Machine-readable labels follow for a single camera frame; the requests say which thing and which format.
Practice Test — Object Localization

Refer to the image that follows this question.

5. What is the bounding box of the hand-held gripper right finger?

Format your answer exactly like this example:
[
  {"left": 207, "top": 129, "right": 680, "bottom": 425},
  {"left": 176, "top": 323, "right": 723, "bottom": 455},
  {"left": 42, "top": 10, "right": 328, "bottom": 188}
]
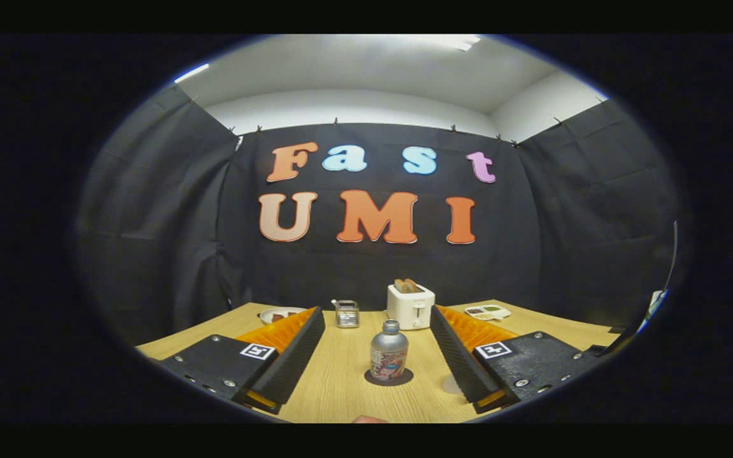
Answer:
[{"left": 429, "top": 304, "right": 601, "bottom": 415}]

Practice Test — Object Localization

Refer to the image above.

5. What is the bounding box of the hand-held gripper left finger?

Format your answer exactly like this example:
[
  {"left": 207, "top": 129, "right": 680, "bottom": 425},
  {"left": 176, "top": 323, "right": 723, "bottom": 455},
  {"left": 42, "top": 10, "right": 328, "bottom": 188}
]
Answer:
[{"left": 160, "top": 306, "right": 327, "bottom": 415}]

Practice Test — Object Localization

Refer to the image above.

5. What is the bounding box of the silver juice bottle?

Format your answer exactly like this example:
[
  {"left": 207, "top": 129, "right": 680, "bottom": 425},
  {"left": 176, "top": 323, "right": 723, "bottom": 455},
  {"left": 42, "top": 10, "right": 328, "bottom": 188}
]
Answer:
[{"left": 370, "top": 319, "right": 410, "bottom": 382}]

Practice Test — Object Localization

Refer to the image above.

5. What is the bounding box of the dark brown round coaster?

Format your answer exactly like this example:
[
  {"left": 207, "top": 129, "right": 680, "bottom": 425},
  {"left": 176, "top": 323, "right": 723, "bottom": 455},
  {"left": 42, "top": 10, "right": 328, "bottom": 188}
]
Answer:
[{"left": 364, "top": 367, "right": 415, "bottom": 387}]

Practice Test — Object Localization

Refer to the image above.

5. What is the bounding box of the wooden table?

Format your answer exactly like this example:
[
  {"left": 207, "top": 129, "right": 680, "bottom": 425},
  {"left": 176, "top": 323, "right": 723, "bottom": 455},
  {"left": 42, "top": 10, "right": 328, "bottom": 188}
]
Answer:
[{"left": 136, "top": 300, "right": 622, "bottom": 424}]

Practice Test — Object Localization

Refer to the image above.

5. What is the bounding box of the white compartment tray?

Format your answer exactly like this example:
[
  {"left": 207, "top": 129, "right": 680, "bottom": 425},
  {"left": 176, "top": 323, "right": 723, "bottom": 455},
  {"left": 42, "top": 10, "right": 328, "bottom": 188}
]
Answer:
[{"left": 464, "top": 305, "right": 512, "bottom": 321}]

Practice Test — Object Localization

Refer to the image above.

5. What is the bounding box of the white round plate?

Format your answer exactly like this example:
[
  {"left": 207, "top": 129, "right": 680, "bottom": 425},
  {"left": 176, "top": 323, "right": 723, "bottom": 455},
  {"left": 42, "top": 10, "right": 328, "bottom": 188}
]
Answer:
[{"left": 258, "top": 307, "right": 307, "bottom": 325}]

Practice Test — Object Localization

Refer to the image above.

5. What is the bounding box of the small metal rack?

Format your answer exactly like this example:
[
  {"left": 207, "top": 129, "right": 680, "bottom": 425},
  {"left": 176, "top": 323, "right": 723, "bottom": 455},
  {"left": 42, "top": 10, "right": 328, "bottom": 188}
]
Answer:
[{"left": 332, "top": 299, "right": 361, "bottom": 329}]

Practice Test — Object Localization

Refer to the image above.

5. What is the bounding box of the white toaster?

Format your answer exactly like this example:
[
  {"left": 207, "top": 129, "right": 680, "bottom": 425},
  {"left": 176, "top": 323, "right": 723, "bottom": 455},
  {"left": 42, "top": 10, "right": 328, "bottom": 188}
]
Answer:
[{"left": 386, "top": 282, "right": 436, "bottom": 331}]

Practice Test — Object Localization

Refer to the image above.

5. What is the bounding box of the black backdrop cloth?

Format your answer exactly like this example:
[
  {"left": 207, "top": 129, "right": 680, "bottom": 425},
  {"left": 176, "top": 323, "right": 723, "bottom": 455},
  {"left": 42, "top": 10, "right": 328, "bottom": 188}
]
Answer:
[{"left": 77, "top": 83, "right": 682, "bottom": 347}]

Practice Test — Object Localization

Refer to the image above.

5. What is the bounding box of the ceiling strip light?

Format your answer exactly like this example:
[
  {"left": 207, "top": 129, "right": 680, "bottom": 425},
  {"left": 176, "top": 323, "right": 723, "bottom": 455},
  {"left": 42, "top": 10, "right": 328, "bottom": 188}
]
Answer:
[
  {"left": 173, "top": 62, "right": 211, "bottom": 84},
  {"left": 405, "top": 35, "right": 482, "bottom": 52}
]

